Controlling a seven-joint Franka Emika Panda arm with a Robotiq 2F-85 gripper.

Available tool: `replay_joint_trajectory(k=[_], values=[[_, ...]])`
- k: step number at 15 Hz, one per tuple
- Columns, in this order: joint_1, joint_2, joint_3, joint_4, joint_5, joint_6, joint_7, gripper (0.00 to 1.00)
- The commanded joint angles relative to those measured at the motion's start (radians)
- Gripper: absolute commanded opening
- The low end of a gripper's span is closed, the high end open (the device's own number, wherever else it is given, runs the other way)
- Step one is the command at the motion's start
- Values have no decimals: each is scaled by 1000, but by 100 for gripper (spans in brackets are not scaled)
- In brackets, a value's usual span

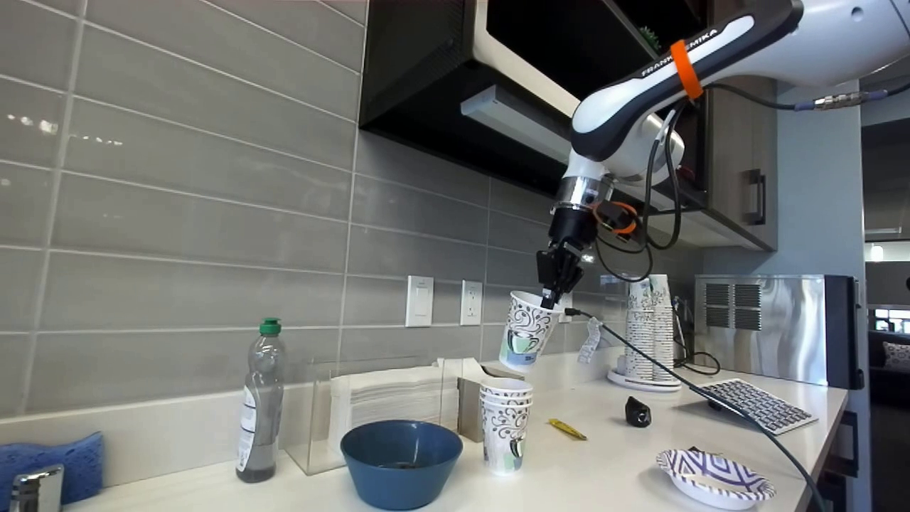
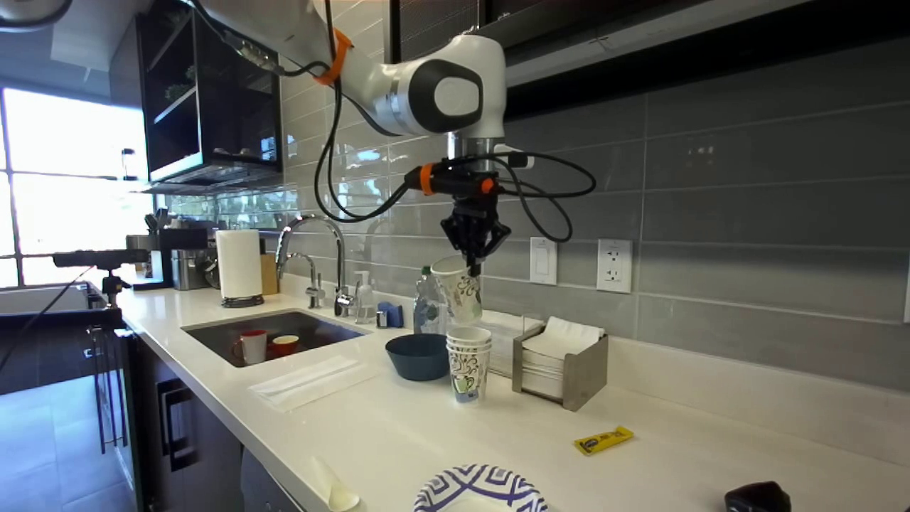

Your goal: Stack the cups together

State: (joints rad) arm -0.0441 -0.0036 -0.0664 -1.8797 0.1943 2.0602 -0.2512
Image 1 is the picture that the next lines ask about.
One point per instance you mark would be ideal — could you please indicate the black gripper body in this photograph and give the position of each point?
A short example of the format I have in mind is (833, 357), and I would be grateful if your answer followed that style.
(568, 244)

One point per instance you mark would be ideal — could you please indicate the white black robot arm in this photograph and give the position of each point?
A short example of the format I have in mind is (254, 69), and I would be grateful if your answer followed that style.
(614, 123)

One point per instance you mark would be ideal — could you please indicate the white paper napkins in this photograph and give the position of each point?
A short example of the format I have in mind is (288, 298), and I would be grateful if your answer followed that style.
(457, 367)

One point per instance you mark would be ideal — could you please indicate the yellow snack packet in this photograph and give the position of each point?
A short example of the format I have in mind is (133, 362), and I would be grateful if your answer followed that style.
(566, 426)

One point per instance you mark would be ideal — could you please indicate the gray napkin holder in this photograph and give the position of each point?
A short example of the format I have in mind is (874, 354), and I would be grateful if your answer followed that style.
(469, 408)

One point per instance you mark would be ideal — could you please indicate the small black rounded object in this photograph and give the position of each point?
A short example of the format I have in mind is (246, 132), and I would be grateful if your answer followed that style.
(637, 412)

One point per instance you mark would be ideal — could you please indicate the clear acrylic box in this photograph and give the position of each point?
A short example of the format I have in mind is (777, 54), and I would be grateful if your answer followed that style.
(378, 398)

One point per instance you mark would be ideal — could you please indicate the white black keyboard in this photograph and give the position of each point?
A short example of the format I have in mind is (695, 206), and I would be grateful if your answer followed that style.
(756, 408)

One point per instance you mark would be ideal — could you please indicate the dark blue bowl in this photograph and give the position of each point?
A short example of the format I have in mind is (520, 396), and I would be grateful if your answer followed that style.
(398, 472)

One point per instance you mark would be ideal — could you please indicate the blue white paper plate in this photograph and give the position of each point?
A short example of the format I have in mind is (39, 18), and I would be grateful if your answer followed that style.
(712, 472)

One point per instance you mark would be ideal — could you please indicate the dark upper cabinet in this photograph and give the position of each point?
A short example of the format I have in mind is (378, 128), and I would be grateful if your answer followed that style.
(415, 58)

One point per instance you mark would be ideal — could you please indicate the clear plastic bottle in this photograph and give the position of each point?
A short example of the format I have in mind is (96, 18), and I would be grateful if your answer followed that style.
(260, 408)

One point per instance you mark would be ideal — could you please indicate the blue sponge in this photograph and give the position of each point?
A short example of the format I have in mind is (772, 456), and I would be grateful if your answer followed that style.
(52, 459)

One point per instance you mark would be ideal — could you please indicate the black orange wrist camera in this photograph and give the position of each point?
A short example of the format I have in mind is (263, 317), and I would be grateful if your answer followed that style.
(621, 216)

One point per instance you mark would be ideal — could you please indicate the white wall outlet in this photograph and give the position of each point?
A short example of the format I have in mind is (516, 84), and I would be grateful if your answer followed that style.
(469, 301)

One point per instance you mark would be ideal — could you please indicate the white light switch plate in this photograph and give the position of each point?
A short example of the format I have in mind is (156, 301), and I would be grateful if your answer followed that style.
(419, 298)

